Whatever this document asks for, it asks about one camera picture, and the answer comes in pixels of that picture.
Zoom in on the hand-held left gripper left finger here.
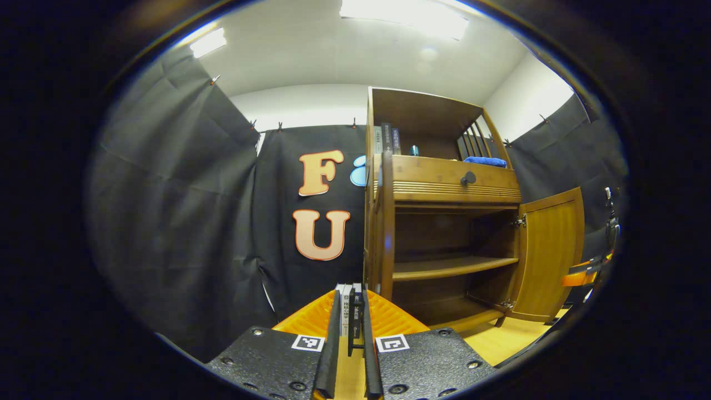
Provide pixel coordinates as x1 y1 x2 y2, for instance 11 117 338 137
206 289 342 400

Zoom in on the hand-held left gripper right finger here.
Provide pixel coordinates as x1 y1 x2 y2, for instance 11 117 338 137
361 288 498 400

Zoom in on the wooden shoe cabinet door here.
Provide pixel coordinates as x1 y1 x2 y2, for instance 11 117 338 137
508 187 585 324
348 150 396 356

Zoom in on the wooden double-door shoe cabinet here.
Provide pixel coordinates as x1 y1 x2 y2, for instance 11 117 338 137
364 86 523 334

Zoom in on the white printed box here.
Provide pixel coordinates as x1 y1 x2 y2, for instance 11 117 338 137
335 282 353 338

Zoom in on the wooden drawer with black knob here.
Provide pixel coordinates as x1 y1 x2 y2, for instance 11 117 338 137
373 154 523 203

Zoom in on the black backdrop cloth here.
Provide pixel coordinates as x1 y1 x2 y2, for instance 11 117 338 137
86 47 631 362

